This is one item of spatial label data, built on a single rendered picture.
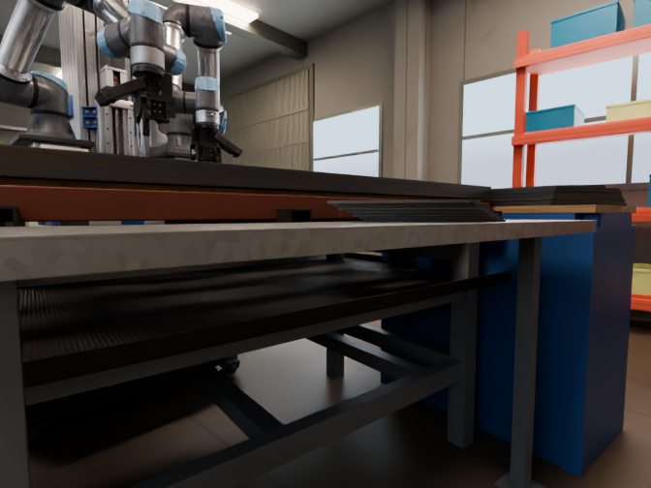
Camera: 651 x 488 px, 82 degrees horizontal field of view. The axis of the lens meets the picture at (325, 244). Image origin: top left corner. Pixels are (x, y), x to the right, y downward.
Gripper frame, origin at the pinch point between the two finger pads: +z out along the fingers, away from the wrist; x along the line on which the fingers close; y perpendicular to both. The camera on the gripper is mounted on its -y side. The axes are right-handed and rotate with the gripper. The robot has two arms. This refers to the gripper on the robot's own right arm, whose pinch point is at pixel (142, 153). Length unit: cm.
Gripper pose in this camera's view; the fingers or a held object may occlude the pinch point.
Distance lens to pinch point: 105.0
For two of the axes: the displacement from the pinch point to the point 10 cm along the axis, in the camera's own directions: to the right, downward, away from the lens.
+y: 7.8, -0.5, 6.3
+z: 0.1, 10.0, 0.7
